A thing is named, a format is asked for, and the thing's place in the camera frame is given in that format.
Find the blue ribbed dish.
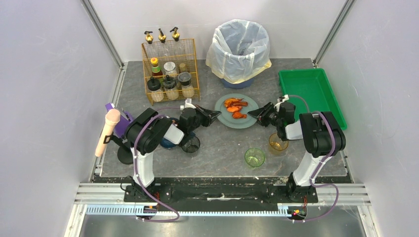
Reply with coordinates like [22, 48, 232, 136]
[160, 138, 182, 149]

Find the red sauce bottle green label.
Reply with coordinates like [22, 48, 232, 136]
[150, 57, 164, 79]

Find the green glass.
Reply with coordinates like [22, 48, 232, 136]
[245, 148, 265, 167]

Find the brown-sauce bottle gold spout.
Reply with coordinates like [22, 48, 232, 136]
[158, 28, 173, 61]

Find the grey-green round plate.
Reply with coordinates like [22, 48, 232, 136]
[214, 93, 259, 129]

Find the bin with plastic liner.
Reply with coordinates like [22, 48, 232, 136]
[206, 19, 272, 89]

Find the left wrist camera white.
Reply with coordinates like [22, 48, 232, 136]
[180, 98, 196, 111]

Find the green plastic tray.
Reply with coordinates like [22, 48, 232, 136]
[278, 68, 347, 130]

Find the beige microphone on stand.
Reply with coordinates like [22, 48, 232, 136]
[95, 109, 133, 165]

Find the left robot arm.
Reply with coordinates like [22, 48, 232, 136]
[117, 103, 221, 202]

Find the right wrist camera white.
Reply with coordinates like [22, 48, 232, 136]
[274, 94, 289, 112]

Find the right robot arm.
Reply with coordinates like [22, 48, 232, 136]
[248, 102, 346, 203]

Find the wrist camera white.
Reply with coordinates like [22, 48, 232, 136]
[180, 98, 196, 111]
[274, 94, 289, 112]

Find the amber glass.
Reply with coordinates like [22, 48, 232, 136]
[268, 133, 289, 155]

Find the black cap spice jar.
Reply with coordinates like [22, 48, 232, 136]
[147, 77, 164, 102]

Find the fried food on plate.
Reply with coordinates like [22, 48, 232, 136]
[224, 98, 248, 119]

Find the purple box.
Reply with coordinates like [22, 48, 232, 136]
[105, 103, 134, 140]

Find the black flip-cap spice jar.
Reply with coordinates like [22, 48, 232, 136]
[163, 77, 179, 100]

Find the dark smoky glass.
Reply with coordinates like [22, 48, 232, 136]
[181, 136, 201, 154]

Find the small yellow oil bottle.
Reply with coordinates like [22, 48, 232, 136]
[179, 63, 188, 73]

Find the clear oil bottle gold spout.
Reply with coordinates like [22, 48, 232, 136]
[144, 31, 158, 59]

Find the yellow wire rack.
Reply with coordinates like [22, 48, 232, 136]
[141, 39, 201, 104]

